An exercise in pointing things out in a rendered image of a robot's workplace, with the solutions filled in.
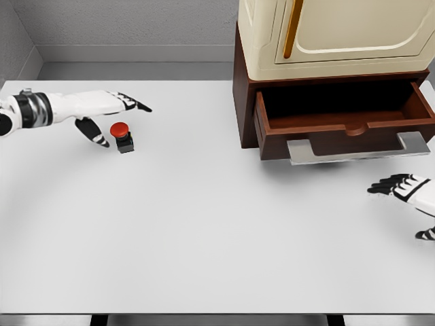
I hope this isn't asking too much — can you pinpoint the cream cabinet with gold handle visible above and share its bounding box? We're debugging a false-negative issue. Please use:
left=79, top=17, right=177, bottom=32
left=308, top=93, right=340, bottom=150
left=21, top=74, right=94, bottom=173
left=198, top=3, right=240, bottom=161
left=237, top=0, right=435, bottom=82

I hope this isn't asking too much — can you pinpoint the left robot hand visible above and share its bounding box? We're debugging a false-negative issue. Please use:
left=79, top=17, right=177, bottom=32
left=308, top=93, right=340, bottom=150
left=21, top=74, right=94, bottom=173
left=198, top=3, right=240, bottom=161
left=70, top=90, right=153, bottom=149

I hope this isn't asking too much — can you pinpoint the red push-button switch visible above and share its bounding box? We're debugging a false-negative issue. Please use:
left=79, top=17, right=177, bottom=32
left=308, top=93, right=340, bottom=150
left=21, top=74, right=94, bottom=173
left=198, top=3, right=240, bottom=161
left=109, top=122, right=135, bottom=155

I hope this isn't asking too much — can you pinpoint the brown wooden drawer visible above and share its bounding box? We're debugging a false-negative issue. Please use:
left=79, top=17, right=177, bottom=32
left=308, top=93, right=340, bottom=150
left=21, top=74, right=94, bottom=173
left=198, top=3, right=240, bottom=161
left=254, top=80, right=435, bottom=166

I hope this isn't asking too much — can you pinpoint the brown wooden cabinet base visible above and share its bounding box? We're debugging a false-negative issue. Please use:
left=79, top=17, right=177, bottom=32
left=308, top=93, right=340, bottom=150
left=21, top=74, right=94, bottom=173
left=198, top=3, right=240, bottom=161
left=232, top=25, right=431, bottom=149

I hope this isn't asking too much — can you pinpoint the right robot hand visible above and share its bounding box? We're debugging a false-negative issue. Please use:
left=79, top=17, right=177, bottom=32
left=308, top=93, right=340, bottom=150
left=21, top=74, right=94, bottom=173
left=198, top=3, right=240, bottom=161
left=366, top=173, right=435, bottom=240

